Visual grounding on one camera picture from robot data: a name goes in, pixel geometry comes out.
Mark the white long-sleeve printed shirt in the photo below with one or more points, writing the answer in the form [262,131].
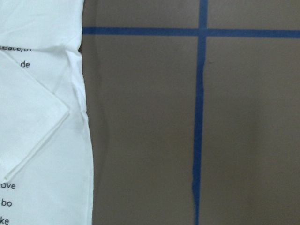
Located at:
[46,161]

